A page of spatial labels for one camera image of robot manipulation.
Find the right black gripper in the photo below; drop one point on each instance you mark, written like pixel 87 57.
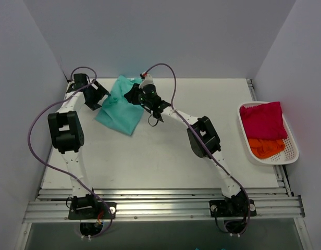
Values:
pixel 133 95

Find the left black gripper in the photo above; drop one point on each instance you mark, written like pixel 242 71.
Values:
pixel 96 95

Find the teal t-shirt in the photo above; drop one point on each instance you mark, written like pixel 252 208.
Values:
pixel 116 112

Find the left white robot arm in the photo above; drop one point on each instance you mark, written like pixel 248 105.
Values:
pixel 68 137

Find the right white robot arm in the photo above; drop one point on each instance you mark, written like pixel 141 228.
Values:
pixel 203 138

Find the magenta t-shirt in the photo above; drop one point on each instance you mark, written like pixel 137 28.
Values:
pixel 263 121

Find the orange t-shirt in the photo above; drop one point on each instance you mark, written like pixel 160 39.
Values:
pixel 263 149

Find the white plastic basket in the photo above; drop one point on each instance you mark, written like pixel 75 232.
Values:
pixel 289 155

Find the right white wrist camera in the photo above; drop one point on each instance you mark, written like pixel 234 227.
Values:
pixel 146 80

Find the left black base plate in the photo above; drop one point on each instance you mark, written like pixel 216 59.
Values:
pixel 90 213

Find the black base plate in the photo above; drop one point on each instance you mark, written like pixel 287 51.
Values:
pixel 90 213
pixel 228 208

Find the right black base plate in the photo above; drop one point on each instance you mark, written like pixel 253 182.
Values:
pixel 228 208

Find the aluminium frame rail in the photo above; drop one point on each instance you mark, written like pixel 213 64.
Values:
pixel 165 205

